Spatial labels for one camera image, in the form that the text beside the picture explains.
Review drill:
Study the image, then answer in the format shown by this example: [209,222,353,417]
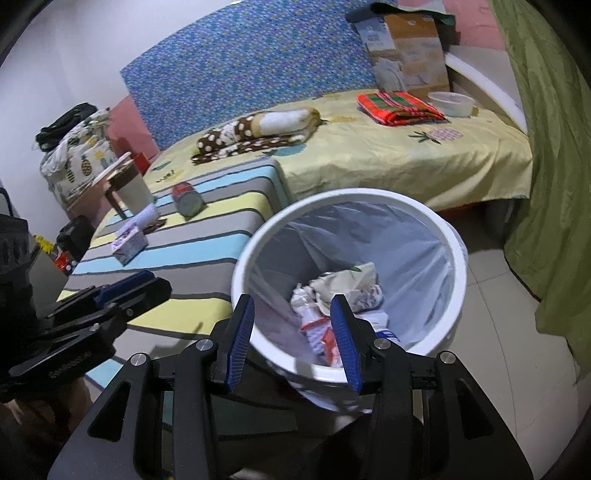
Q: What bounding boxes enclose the patterned paper cup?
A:
[353,284,384,312]

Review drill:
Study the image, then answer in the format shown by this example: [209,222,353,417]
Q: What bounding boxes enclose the purple small carton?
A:
[110,225,148,266]

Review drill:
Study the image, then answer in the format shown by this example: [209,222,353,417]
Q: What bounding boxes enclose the beige paper bag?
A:
[308,262,380,315]

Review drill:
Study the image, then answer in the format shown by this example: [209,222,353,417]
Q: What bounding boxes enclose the white tissue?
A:
[290,284,325,331]

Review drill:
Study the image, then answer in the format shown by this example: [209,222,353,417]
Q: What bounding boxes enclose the brown snack wrapper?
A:
[142,219,166,234]

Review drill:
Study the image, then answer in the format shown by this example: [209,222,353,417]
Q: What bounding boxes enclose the red cartoon can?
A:
[171,182,204,218]

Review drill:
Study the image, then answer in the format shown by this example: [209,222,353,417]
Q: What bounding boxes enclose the white blue yogurt cup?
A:
[359,310,402,346]

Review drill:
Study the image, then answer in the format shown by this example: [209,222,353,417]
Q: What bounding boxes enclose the pink milk carton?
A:
[300,317,342,368]

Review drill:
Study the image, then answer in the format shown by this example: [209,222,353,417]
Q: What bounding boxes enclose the white round trash bin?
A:
[230,187,469,386]

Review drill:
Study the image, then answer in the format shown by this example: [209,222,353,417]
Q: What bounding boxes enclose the grey trash bag liner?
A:
[248,200,456,411]

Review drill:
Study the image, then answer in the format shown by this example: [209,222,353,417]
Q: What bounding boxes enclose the person left hand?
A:
[1,378,92,440]

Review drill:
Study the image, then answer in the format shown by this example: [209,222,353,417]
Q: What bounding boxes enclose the black bag on floor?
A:
[56,215,95,261]

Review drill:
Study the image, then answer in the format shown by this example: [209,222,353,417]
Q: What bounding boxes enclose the striped table cloth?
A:
[60,156,293,398]

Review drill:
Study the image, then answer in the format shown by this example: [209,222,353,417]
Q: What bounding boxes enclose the pink storage box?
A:
[66,152,150,225]

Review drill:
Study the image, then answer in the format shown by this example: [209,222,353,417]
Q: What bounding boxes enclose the brown white mug tumbler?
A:
[104,161,154,220]

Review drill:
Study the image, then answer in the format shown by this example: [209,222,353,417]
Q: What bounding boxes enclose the pineapple print bedding pile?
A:
[39,108,118,209]

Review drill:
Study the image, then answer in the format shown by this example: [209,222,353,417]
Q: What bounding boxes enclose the yellow bed sheet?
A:
[144,91,533,210]

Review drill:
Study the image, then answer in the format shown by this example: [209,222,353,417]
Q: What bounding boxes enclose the green curtain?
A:
[490,1,590,372]

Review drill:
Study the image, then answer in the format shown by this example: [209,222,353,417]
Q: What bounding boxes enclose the brown polka dot blanket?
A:
[191,108,322,165]

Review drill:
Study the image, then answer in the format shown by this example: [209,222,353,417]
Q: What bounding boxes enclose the red plaid folded cloth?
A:
[356,92,447,126]

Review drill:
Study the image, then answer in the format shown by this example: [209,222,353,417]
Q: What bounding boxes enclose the white plastic bowl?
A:
[428,91,475,118]

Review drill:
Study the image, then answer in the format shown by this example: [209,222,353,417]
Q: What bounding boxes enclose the blue patterned headboard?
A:
[121,1,375,149]

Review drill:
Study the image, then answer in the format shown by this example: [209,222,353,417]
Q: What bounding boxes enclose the bedding cardboard box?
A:
[346,2,459,100]

